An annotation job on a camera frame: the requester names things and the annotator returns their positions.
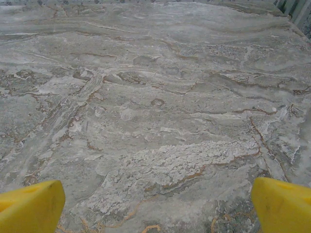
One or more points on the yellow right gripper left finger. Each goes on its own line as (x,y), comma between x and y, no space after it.
(31,208)

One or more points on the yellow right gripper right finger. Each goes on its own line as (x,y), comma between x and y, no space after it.
(281,208)

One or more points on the aluminium frame post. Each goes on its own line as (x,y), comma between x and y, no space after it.
(300,14)

